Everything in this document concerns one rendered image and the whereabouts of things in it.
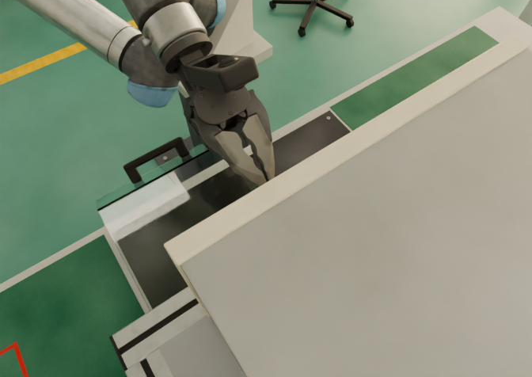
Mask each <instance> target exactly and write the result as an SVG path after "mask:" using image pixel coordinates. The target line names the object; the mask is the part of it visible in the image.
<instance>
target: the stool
mask: <svg viewBox="0 0 532 377"><path fill-rule="evenodd" d="M324 1H325V0H272V1H270V2H269V5H270V7H271V9H275V8H276V4H302V5H310V6H309V8H308V10H307V11H306V15H305V17H304V18H303V20H302V23H301V24H300V26H299V29H298V34H299V35H300V37H303V36H305V35H306V31H305V29H306V26H307V25H308V22H309V20H310V18H311V16H312V14H313V12H314V10H315V8H316V6H318V7H320V8H322V9H323V10H326V11H328V12H330V13H333V14H335V15H337V16H338V17H341V18H343V19H344V20H346V25H347V26H348V27H349V28H351V27H352V26H354V21H353V20H352V18H353V16H352V15H350V14H348V13H345V12H344V11H342V10H339V9H337V8H335V7H333V6H331V5H329V4H327V3H325V2H324Z"/></svg>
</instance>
